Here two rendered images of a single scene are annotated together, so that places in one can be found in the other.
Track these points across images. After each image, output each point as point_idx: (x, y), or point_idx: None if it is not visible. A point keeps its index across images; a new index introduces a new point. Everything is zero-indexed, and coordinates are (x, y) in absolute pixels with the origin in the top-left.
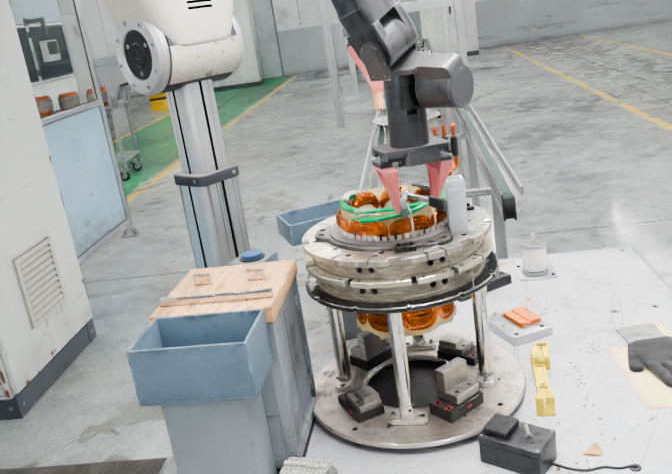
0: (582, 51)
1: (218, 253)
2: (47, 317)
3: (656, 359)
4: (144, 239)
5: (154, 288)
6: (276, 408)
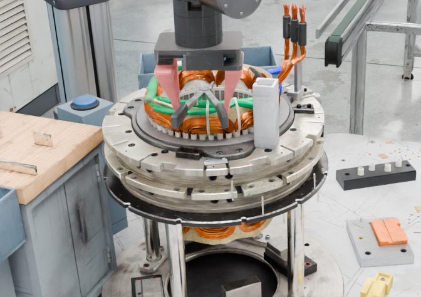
0: None
1: (74, 83)
2: (10, 73)
3: None
4: None
5: (139, 57)
6: (31, 287)
